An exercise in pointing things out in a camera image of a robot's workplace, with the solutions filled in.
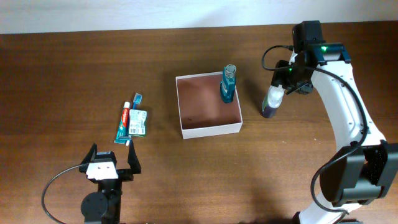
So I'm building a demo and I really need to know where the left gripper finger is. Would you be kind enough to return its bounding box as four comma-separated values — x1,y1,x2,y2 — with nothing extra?
127,140,141,174
81,143,97,164

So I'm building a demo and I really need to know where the clear spray bottle dark liquid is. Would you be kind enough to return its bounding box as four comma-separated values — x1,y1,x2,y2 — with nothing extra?
262,85,285,118

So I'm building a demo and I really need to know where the green white soap packet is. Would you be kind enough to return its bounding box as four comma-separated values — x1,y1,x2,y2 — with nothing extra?
128,109,147,136

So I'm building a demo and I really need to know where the blue Listerine mouthwash bottle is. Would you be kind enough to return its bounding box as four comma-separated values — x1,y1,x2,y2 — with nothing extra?
220,64,236,103

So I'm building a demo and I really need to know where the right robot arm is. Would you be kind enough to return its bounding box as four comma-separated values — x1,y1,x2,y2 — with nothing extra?
262,21,397,224

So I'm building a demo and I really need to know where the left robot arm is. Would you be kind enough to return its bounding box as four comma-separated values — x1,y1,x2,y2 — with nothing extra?
79,142,141,224

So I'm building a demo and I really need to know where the Colgate toothpaste tube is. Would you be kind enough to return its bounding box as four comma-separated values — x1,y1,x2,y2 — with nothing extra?
114,101,131,145

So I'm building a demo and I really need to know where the blue toothbrush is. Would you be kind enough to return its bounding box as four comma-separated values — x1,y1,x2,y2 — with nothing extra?
125,93,143,147

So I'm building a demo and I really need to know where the white cardboard box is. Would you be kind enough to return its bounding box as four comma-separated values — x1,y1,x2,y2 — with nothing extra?
175,72,243,139

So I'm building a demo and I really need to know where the left black cable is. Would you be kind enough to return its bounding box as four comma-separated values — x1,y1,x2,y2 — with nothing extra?
41,164,82,224

